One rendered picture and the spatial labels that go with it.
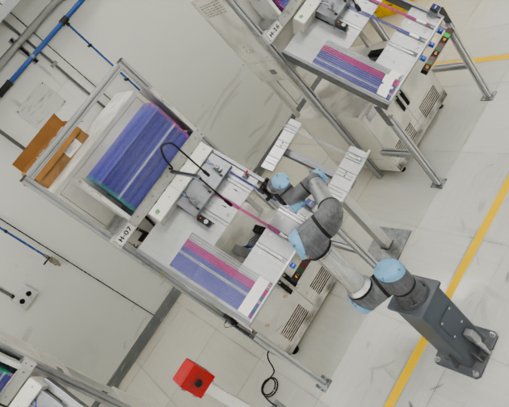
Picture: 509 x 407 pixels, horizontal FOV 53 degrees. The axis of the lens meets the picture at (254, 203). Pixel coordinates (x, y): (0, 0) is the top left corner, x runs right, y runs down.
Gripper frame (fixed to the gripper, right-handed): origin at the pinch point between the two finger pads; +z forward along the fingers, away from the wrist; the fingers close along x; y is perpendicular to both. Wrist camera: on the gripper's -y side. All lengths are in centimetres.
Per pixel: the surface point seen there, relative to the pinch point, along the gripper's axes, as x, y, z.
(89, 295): 105, 61, 179
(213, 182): 7.9, 27.3, 13.6
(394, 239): -37, -86, 47
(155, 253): 56, 31, 21
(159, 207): 35, 43, 16
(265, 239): 17.9, -12.2, 9.6
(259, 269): 32.9, -18.0, 8.0
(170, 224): 38, 33, 21
